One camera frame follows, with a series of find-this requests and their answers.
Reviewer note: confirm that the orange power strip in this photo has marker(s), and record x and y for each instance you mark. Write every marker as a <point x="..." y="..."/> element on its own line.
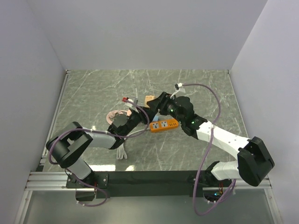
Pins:
<point x="163" y="125"/>

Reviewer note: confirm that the aluminium rail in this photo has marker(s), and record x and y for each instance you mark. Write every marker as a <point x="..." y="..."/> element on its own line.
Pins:
<point x="46" y="181"/>

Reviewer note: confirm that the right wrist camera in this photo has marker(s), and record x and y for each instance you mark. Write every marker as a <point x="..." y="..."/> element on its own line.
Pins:
<point x="179" y="87"/>

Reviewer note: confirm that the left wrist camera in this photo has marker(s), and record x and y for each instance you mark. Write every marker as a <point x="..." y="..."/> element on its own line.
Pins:
<point x="131" y="103"/>

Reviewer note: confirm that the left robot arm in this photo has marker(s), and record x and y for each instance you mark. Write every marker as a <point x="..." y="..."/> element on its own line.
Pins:
<point x="66" y="147"/>

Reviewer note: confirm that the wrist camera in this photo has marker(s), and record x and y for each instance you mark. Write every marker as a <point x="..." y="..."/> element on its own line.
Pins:
<point x="179" y="87"/>
<point x="131" y="103"/>

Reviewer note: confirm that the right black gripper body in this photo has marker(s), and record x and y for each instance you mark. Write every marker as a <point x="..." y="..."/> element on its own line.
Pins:
<point x="169" y="106"/>

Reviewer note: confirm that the black base bar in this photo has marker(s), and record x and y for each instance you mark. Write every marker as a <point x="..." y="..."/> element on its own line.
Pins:
<point x="149" y="183"/>

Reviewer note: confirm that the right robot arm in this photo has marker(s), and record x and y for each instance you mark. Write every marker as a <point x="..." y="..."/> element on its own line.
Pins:
<point x="252" y="162"/>

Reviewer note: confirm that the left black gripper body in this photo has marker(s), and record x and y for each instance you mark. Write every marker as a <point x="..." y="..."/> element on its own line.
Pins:
<point x="135" y="118"/>

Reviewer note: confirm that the blue plug adapter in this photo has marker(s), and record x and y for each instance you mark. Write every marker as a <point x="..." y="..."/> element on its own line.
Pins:
<point x="156" y="118"/>

